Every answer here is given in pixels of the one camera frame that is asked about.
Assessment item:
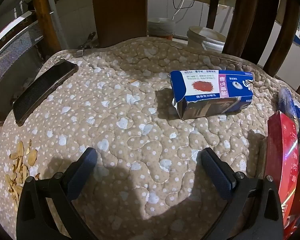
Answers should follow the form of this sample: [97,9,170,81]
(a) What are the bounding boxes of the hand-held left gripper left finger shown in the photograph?
[16,147,98,240]

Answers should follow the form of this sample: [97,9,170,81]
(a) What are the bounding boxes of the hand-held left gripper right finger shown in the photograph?
[201,147,284,240]

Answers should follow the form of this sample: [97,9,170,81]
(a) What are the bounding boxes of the red cardboard box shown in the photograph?
[264,110,300,240]

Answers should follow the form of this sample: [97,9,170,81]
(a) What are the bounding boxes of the blue carton with red print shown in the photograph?
[170,69,255,120]

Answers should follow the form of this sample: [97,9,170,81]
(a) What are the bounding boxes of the pile of dried yellow slices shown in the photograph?
[4,140,40,205]

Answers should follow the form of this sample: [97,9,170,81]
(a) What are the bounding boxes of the beige quilted chair cushion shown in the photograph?
[0,40,300,240]

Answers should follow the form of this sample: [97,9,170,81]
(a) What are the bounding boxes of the black smartphone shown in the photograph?
[12,59,78,127]

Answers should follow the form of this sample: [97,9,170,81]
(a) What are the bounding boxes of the metal clip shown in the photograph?
[75,32,97,58]

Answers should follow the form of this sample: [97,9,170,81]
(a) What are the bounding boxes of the white plastic bucket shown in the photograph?
[187,26,227,53]

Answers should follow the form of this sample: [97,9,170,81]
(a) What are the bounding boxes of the metal mesh rack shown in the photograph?
[0,11,44,96]

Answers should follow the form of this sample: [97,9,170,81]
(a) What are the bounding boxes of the grey plastic bucket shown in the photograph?
[147,17,176,40]

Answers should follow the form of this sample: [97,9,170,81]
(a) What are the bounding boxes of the white pipe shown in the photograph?
[45,0,68,50]

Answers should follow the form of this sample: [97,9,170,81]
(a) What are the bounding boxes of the wooden chair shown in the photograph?
[31,0,300,98]

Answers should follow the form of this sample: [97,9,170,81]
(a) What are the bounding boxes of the electrical cable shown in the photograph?
[172,0,194,20]

